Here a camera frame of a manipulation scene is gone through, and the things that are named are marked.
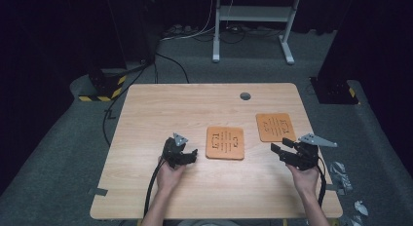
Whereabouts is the white metal stand frame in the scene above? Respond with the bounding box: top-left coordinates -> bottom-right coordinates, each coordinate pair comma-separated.
211,0 -> 304,65

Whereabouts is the person's right hand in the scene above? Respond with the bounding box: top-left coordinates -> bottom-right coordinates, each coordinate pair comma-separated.
285,163 -> 321,196

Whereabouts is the white floor cable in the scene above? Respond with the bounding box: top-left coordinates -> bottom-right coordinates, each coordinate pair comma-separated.
160,0 -> 217,43

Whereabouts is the black floor cable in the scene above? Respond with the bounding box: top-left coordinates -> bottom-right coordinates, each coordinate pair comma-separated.
101,52 -> 190,147

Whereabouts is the orange wooden coaster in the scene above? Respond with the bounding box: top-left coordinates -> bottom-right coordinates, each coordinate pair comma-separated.
255,112 -> 297,143
205,126 -> 245,161

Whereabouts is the grey tape strip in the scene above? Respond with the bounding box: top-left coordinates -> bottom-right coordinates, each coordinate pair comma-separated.
87,187 -> 109,198
325,183 -> 345,196

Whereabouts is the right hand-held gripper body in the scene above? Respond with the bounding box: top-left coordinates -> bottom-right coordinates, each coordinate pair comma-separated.
285,132 -> 338,171

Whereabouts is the crumpled silver foil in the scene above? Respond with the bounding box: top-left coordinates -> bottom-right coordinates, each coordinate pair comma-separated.
328,161 -> 355,193

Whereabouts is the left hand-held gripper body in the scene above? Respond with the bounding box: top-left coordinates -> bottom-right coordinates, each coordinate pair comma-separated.
161,132 -> 189,170

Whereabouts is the crumpled white paper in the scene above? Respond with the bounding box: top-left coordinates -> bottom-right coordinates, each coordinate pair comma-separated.
354,200 -> 370,217

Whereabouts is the black stand base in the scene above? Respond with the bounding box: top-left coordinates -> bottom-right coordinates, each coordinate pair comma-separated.
309,76 -> 360,106

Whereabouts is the black stand with striped base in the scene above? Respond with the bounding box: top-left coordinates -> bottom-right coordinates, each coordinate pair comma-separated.
77,0 -> 157,102

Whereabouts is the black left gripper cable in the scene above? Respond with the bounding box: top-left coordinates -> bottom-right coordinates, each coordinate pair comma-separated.
143,158 -> 168,218

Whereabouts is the person's grey clothing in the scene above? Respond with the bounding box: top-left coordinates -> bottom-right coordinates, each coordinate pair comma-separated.
176,218 -> 242,226

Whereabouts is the person's left hand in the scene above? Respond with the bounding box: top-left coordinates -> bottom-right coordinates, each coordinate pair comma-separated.
157,155 -> 187,195

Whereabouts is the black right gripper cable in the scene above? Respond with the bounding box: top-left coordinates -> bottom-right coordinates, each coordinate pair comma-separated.
315,156 -> 327,208

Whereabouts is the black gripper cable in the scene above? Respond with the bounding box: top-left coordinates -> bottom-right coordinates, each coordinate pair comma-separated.
315,156 -> 327,208
143,158 -> 168,218

